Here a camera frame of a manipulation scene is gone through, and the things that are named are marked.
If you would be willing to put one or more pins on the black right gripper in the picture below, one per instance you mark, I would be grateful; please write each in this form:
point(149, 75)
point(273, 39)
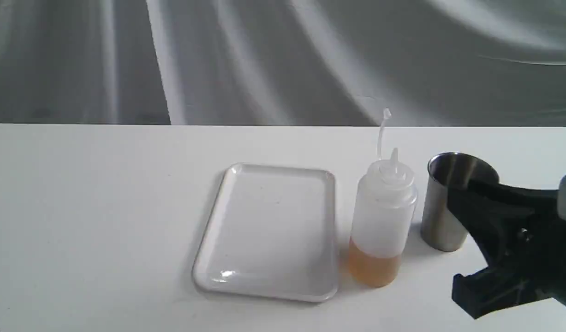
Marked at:
point(521, 229)

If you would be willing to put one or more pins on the translucent squeeze bottle amber liquid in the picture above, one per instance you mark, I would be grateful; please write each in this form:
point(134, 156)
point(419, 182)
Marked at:
point(385, 201)

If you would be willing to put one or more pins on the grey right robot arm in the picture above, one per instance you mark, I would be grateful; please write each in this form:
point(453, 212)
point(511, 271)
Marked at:
point(521, 234)

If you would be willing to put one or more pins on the stainless steel cup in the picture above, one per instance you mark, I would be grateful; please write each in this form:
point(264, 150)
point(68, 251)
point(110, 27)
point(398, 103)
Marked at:
point(449, 171)

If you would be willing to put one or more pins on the grey draped backdrop cloth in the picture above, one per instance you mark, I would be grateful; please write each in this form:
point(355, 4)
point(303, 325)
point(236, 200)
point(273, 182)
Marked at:
point(283, 62)

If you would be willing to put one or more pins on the white plastic tray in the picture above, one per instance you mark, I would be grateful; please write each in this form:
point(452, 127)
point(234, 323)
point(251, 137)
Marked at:
point(271, 233)

